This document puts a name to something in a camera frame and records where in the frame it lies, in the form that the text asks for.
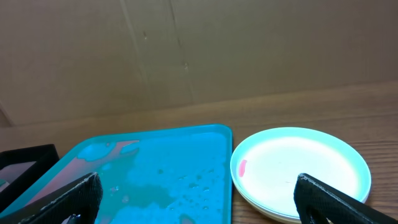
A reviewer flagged white plastic plate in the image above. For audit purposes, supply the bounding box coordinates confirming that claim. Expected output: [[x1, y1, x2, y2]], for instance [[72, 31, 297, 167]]
[[231, 184, 301, 224]]

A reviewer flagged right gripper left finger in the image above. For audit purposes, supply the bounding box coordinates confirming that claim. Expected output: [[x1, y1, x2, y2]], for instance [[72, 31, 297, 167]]
[[1, 172, 103, 224]]

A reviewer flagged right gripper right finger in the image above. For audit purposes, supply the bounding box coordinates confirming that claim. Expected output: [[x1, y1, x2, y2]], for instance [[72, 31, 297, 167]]
[[294, 173, 397, 224]]

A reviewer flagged black rectangular tray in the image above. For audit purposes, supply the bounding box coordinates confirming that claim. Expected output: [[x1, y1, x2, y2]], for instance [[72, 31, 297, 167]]
[[1, 144, 59, 211]]

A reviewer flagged teal plastic tray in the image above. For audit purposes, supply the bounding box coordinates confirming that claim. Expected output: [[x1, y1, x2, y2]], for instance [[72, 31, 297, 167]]
[[4, 124, 233, 224]]

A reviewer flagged cardboard backdrop panel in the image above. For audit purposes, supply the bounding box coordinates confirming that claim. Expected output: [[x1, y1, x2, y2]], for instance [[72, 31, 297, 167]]
[[1, 0, 397, 126]]

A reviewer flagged light blue plastic plate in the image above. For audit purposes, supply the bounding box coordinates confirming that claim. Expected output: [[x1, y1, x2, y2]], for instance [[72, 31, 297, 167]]
[[230, 127, 372, 219]]

